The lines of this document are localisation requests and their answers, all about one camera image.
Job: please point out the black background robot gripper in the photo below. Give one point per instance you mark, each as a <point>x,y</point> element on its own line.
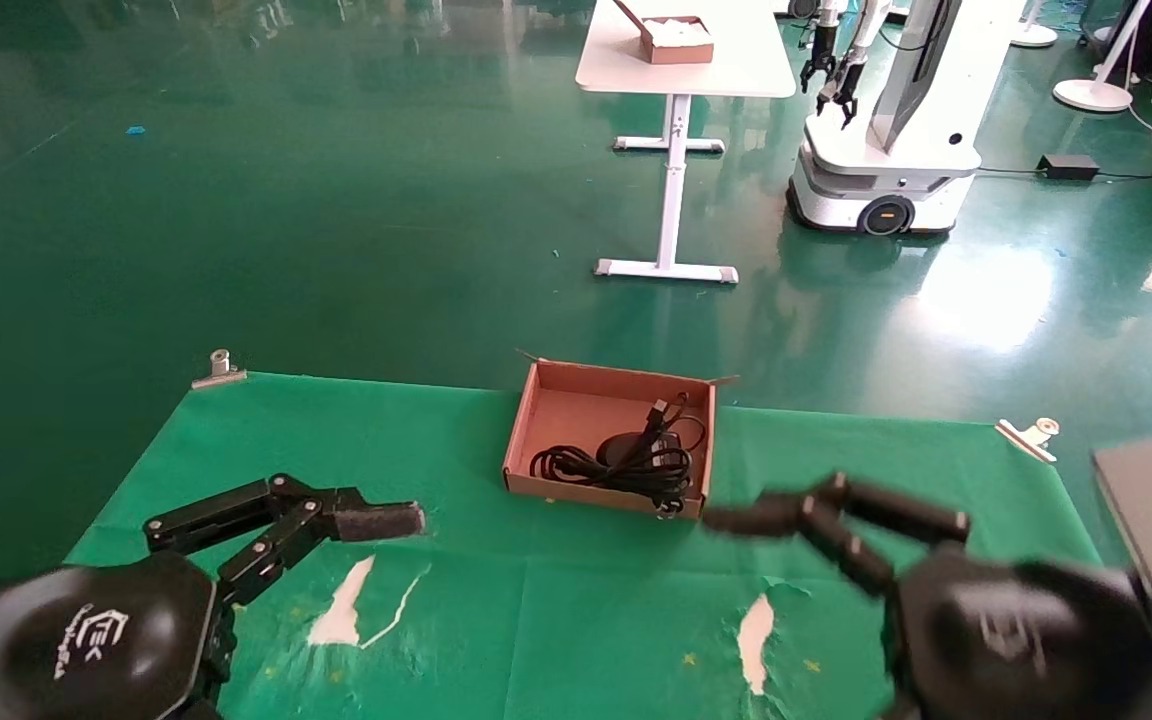
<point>846,88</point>
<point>820,62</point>

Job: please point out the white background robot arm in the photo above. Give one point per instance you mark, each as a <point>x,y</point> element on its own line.
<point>868,25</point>
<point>826,20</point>

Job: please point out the open red-brown cardboard box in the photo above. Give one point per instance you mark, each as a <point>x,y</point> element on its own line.
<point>576,410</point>

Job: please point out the green table cloth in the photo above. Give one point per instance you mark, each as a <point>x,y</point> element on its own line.
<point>556,620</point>

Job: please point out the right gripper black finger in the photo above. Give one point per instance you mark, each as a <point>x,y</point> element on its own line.
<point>746,518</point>

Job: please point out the white packing material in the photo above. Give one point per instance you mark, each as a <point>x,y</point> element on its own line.
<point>681,30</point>

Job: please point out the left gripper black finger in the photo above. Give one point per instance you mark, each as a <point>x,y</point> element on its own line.
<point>376,522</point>

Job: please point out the black power adapter brick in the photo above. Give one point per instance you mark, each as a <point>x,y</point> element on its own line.
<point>1066,166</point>

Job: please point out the white wheeled robot body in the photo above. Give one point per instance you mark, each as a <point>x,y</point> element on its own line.
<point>886,150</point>

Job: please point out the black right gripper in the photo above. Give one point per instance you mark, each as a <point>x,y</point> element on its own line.
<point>1016,640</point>

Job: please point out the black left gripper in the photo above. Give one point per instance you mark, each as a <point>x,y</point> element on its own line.
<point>86,640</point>

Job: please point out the white round stand base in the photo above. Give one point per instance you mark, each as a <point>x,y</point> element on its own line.
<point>1033,35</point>

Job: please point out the white stand with pole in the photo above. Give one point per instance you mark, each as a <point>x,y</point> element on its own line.
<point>1091,95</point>

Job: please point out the white pedestal table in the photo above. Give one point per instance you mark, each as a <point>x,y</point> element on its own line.
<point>736,60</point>

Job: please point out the silver metal binder clip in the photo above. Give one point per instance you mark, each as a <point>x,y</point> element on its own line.
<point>1026,437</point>
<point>219,372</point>

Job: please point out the small brown flapped cardboard box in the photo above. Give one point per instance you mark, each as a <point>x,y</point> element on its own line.
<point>681,52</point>

